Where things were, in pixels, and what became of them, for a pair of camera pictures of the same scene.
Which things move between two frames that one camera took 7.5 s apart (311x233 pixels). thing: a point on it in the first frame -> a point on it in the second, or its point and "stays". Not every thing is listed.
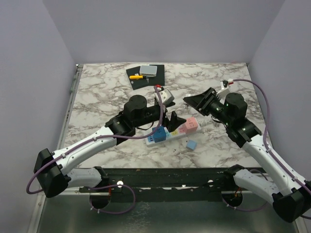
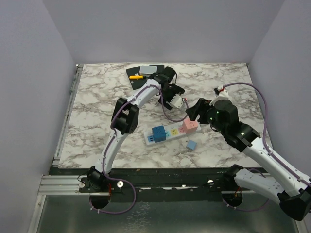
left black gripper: [174, 122] -> [175, 90]
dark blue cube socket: [160, 135] stays
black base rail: [163, 184] stays
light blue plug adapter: [191, 144] stays
